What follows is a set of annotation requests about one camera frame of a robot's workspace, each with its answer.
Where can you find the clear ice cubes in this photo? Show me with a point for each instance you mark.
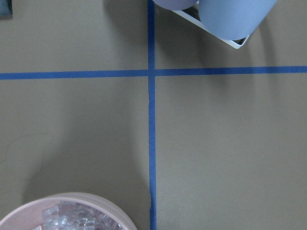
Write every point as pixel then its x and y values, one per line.
pixel 76 216

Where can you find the blue cup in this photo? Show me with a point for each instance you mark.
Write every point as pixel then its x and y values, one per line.
pixel 254 11

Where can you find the pink bowl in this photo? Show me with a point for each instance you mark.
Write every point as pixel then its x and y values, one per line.
pixel 29 215

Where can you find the folded grey cloth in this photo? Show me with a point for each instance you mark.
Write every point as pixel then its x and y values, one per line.
pixel 5 8

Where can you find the purple cup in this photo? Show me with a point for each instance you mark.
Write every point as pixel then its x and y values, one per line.
pixel 175 5

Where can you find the white wire cup rack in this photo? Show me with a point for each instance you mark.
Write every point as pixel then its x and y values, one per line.
pixel 220 18

